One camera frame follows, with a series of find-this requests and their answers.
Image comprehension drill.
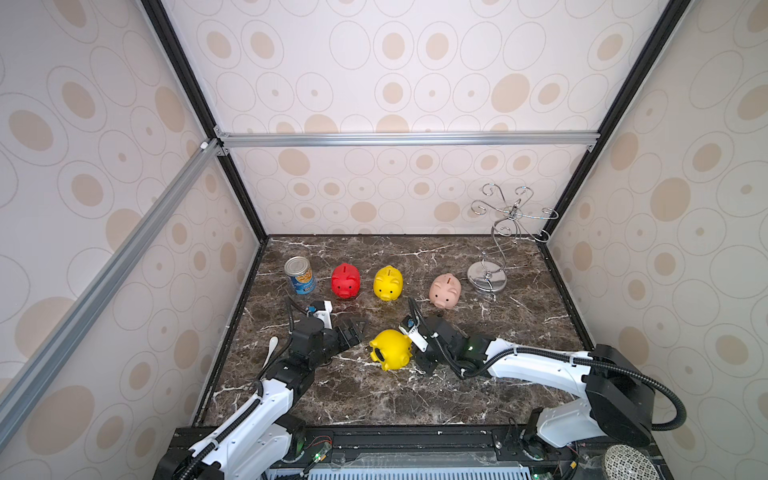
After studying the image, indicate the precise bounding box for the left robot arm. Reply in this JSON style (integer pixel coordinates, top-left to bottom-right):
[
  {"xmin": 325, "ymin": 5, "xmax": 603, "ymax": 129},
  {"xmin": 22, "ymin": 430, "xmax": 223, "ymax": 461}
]
[{"xmin": 153, "ymin": 300, "xmax": 366, "ymax": 479}]

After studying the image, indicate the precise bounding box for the red piggy bank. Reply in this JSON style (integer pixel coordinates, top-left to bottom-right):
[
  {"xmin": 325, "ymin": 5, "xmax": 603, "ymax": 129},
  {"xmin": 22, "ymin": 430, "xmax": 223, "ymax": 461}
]
[{"xmin": 331, "ymin": 263, "xmax": 361, "ymax": 300}]

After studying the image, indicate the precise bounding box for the yellow piggy bank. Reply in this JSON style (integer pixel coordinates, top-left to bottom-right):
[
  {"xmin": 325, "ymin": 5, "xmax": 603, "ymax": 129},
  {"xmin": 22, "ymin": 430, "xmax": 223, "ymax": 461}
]
[
  {"xmin": 369, "ymin": 329, "xmax": 412, "ymax": 371},
  {"xmin": 373, "ymin": 265, "xmax": 404, "ymax": 301}
]

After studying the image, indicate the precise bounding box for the yellow piggy bank back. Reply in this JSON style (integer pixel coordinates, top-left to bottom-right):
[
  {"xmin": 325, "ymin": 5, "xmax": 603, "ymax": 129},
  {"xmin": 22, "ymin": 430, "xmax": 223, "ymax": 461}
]
[{"xmin": 373, "ymin": 265, "xmax": 404, "ymax": 301}]

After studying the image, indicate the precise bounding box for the yellow piggy bank front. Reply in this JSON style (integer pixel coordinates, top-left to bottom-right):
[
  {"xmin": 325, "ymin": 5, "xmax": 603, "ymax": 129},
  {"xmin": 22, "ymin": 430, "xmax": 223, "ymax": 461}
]
[{"xmin": 369, "ymin": 329, "xmax": 412, "ymax": 371}]

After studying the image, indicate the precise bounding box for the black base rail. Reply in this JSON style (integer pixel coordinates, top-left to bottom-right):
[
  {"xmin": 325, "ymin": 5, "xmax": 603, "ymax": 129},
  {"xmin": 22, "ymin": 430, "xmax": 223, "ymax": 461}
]
[{"xmin": 154, "ymin": 422, "xmax": 673, "ymax": 480}]

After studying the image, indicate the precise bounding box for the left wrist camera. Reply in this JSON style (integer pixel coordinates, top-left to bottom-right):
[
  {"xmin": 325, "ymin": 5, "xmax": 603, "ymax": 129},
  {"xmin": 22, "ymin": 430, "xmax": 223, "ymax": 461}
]
[{"xmin": 307, "ymin": 300, "xmax": 333, "ymax": 329}]

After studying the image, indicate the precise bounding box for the diagonal aluminium rail left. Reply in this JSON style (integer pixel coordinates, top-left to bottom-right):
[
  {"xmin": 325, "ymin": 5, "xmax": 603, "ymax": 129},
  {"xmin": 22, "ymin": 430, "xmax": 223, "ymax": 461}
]
[{"xmin": 1, "ymin": 138, "xmax": 222, "ymax": 448}]

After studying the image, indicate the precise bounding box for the chrome wire hook stand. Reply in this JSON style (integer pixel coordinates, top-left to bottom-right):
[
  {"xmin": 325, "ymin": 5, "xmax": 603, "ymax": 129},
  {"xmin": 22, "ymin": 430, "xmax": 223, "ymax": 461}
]
[{"xmin": 467, "ymin": 182, "xmax": 560, "ymax": 295}]

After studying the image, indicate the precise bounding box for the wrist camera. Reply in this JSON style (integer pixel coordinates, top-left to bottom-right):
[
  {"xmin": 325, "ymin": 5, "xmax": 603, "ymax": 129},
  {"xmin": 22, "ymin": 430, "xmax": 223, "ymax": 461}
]
[
  {"xmin": 307, "ymin": 300, "xmax": 333, "ymax": 329},
  {"xmin": 399, "ymin": 316, "xmax": 429, "ymax": 352}
]

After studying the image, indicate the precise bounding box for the blue labelled tin can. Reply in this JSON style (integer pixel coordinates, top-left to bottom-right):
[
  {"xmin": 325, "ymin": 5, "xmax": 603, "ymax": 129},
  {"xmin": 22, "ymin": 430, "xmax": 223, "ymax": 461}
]
[{"xmin": 284, "ymin": 256, "xmax": 316, "ymax": 295}]

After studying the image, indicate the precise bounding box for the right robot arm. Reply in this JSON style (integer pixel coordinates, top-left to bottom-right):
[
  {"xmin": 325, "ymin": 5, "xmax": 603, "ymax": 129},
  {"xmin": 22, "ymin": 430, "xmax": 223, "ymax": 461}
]
[{"xmin": 400, "ymin": 314, "xmax": 687, "ymax": 460}]

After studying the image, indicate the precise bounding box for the pink piggy bank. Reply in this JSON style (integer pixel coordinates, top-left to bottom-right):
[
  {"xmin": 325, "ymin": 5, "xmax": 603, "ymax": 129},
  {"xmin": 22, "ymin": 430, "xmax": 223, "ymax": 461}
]
[{"xmin": 429, "ymin": 273, "xmax": 462, "ymax": 310}]

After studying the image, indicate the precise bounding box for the perforated metal mesh dome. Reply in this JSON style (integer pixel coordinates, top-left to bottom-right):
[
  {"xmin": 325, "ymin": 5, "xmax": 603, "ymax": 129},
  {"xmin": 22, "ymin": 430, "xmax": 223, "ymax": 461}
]
[{"xmin": 602, "ymin": 444, "xmax": 661, "ymax": 480}]

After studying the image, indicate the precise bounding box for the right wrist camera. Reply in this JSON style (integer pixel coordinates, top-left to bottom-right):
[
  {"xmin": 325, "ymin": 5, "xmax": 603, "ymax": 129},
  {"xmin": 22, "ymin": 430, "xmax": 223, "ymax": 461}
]
[{"xmin": 399, "ymin": 316, "xmax": 429, "ymax": 352}]

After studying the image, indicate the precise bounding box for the horizontal aluminium rail back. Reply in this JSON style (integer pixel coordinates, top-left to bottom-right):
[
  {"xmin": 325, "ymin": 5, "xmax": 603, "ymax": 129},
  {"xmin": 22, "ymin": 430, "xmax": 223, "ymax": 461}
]
[{"xmin": 200, "ymin": 130, "xmax": 600, "ymax": 151}]

